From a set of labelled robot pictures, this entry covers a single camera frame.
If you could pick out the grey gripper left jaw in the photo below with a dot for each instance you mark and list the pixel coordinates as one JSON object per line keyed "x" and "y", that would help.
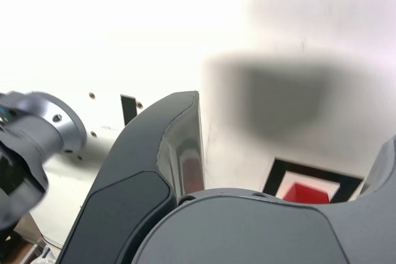
{"x": 130, "y": 183}

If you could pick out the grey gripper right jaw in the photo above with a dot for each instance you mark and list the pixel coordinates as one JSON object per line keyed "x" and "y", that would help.
{"x": 247, "y": 233}

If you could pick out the red cube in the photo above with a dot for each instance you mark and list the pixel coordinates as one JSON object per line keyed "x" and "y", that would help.
{"x": 304, "y": 194}

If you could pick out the black tape strip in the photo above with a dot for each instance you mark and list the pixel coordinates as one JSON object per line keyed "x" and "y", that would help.
{"x": 128, "y": 109}

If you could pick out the black tape square outline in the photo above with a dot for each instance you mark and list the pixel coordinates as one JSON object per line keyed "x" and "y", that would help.
{"x": 275, "y": 174}

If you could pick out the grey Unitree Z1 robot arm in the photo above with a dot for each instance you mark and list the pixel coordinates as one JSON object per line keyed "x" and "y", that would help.
{"x": 46, "y": 128}

